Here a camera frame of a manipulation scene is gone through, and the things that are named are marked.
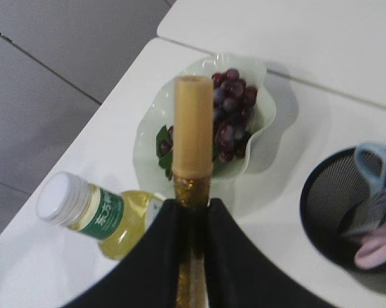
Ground pink scissors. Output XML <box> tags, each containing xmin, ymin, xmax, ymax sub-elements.
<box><xmin>354</xmin><ymin>225</ymin><xmax>386</xmax><ymax>270</ymax></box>

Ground green wavy glass plate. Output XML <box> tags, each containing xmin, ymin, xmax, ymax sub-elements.
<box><xmin>133</xmin><ymin>53</ymin><xmax>277</xmax><ymax>194</ymax></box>

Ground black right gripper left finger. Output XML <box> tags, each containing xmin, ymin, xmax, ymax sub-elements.
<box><xmin>65</xmin><ymin>199</ymin><xmax>182</xmax><ymax>307</ymax></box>

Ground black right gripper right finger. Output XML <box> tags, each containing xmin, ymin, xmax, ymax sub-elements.
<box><xmin>204</xmin><ymin>198</ymin><xmax>330</xmax><ymax>307</ymax></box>

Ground purple artificial grape bunch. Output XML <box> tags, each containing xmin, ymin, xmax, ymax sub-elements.
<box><xmin>155</xmin><ymin>68</ymin><xmax>258</xmax><ymax>179</ymax></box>

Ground blue scissors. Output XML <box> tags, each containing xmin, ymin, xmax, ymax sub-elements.
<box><xmin>354</xmin><ymin>142</ymin><xmax>386</xmax><ymax>230</ymax></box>

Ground black mesh pen holder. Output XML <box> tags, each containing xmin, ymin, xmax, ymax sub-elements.
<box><xmin>299</xmin><ymin>147</ymin><xmax>370</xmax><ymax>271</ymax></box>

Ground gold glitter pen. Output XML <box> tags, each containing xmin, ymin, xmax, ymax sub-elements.
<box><xmin>172</xmin><ymin>76</ymin><xmax>213</xmax><ymax>307</ymax></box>

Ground yellow tea bottle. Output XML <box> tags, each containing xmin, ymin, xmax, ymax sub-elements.
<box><xmin>36</xmin><ymin>172</ymin><xmax>164</xmax><ymax>261</ymax></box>

